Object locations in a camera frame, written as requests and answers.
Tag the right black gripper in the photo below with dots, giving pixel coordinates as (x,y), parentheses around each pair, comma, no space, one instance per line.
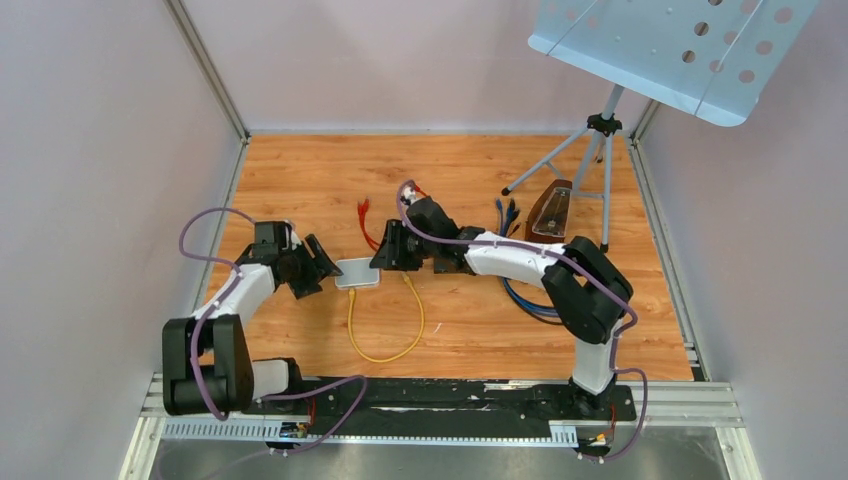
(390,256)

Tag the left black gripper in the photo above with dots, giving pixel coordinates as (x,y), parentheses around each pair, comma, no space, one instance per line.
(318,268)

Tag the small white router box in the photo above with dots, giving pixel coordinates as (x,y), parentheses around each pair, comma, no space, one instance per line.
(356,273)

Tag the black network switch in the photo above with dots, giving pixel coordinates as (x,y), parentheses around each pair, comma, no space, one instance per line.
(449,266)

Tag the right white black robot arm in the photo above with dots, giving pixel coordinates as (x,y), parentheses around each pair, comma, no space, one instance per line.
(588,294)

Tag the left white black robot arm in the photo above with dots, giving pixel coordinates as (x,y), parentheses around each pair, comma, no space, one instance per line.
(206,363)

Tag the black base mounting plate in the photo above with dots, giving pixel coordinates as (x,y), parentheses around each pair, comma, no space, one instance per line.
(428,407)

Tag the brown wooden metronome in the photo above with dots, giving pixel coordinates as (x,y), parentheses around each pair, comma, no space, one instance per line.
(547,220)

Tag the silver music stand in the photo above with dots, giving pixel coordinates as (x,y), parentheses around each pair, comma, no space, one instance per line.
(696,82)

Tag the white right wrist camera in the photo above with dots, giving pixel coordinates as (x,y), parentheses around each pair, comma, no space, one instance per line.
(409,195)

